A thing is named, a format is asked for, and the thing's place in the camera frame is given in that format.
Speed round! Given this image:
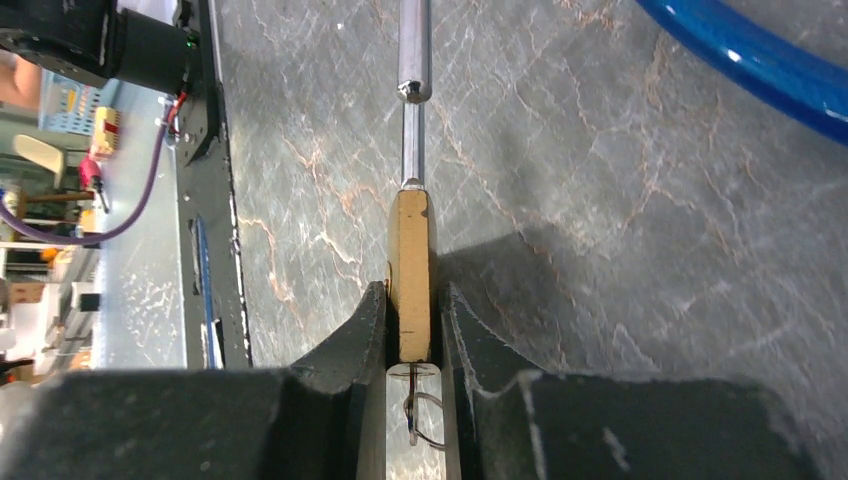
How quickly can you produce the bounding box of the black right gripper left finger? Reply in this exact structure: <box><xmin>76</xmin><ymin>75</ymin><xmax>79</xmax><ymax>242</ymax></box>
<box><xmin>1</xmin><ymin>282</ymin><xmax>388</xmax><ymax>479</ymax></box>

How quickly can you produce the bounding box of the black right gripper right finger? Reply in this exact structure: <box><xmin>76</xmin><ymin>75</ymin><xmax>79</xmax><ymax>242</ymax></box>
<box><xmin>440</xmin><ymin>284</ymin><xmax>820</xmax><ymax>479</ymax></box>

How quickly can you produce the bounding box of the brass padlock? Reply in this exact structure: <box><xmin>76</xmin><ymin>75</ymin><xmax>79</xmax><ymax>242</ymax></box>
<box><xmin>388</xmin><ymin>0</ymin><xmax>436</xmax><ymax>383</ymax></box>

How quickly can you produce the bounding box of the blue cable lock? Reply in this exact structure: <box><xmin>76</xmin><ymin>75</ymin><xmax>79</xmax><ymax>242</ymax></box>
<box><xmin>639</xmin><ymin>0</ymin><xmax>847</xmax><ymax>146</ymax></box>

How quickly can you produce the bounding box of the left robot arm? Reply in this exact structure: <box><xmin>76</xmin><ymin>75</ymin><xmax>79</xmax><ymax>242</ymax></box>
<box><xmin>1</xmin><ymin>1</ymin><xmax>200</xmax><ymax>94</ymax></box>

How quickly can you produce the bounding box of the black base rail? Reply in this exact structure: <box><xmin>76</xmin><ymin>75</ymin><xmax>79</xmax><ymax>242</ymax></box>
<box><xmin>174</xmin><ymin>1</ymin><xmax>253</xmax><ymax>370</ymax></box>

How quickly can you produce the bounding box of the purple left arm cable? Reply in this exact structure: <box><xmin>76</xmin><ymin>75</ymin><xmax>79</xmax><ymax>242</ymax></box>
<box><xmin>0</xmin><ymin>115</ymin><xmax>175</xmax><ymax>248</ymax></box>

